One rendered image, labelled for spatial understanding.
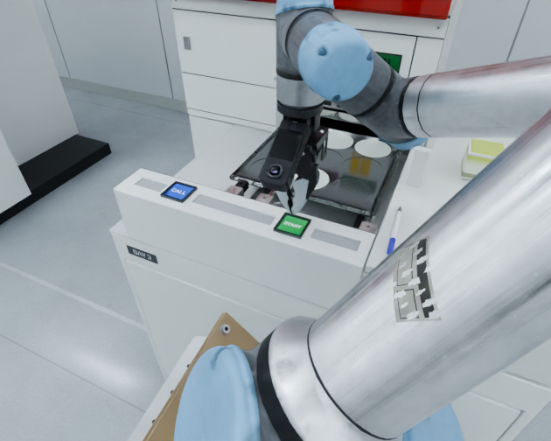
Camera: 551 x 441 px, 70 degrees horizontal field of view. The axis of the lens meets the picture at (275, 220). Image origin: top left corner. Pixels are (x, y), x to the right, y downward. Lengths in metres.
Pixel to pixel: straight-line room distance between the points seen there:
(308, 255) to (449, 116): 0.36
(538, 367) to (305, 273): 0.41
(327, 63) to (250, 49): 0.87
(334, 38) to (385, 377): 0.33
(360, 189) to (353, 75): 0.54
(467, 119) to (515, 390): 0.54
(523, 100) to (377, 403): 0.30
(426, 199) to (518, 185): 0.66
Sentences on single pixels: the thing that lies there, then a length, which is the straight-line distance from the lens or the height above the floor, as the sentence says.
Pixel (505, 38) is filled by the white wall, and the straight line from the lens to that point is 2.66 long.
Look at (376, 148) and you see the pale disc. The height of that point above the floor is 0.90.
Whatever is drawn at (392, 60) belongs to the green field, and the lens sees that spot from 1.16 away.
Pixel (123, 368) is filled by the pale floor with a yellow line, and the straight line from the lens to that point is 1.76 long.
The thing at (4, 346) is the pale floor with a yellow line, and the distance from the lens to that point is 2.05.
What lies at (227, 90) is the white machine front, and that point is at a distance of 1.39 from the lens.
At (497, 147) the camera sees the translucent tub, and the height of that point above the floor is 1.03.
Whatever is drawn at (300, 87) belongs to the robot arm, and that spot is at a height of 1.24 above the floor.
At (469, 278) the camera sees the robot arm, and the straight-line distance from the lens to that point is 0.21.
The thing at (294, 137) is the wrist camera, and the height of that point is 1.16.
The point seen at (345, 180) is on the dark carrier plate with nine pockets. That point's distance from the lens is 0.99.
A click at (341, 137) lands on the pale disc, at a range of 1.18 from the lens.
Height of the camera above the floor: 1.44
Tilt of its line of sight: 40 degrees down
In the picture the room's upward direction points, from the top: straight up
